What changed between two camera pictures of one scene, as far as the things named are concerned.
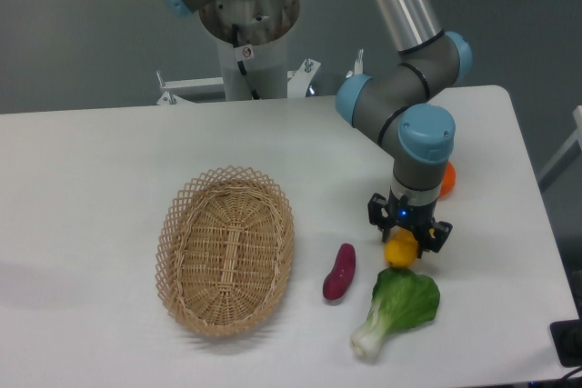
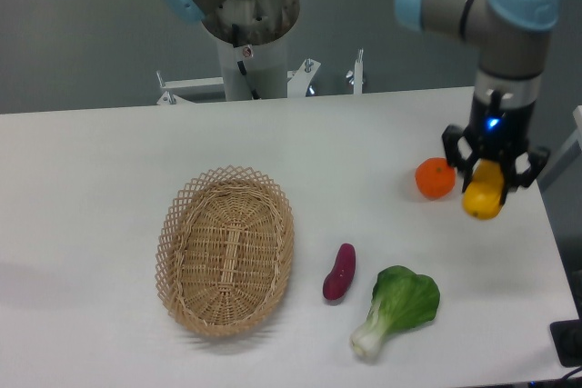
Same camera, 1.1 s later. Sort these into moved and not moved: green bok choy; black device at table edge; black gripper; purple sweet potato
Moved: black gripper
Not moved: green bok choy; purple sweet potato; black device at table edge
